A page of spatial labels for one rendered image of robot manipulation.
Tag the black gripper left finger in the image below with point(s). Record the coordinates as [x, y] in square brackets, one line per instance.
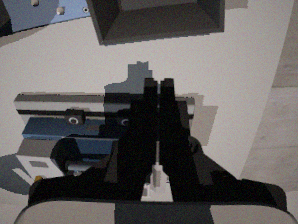
[116, 176]

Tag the grey metal block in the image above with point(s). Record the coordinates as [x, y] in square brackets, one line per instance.
[4, 16]

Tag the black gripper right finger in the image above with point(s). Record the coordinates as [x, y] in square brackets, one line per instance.
[199, 178]

